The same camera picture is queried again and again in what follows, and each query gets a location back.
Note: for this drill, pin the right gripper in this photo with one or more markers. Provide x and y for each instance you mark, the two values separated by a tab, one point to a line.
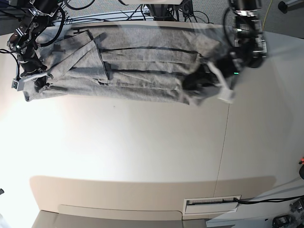
37	80

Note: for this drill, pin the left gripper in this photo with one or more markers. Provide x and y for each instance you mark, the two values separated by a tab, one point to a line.
203	77

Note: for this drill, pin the grey T-shirt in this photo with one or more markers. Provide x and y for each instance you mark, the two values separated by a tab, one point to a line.
129	62

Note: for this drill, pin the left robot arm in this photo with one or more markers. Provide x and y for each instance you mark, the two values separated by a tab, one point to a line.
247	50

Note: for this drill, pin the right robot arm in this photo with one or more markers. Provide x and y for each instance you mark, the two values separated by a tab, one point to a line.
22	44

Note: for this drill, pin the orange black object right edge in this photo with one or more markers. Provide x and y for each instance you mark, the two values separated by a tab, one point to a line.
301	161

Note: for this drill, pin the black device bottom right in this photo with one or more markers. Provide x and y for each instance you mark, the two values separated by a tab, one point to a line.
282	221

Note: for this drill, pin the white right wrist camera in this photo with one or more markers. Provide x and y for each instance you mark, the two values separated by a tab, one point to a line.
17	85

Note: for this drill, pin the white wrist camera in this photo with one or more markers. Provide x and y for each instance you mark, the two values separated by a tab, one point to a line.
17	85
226	95

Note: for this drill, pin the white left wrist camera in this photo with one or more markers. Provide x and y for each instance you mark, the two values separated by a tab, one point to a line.
226	95

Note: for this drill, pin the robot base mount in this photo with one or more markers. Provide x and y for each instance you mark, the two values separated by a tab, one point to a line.
165	12

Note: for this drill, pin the white table cable grommet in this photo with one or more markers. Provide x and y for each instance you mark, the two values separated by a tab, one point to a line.
207	206

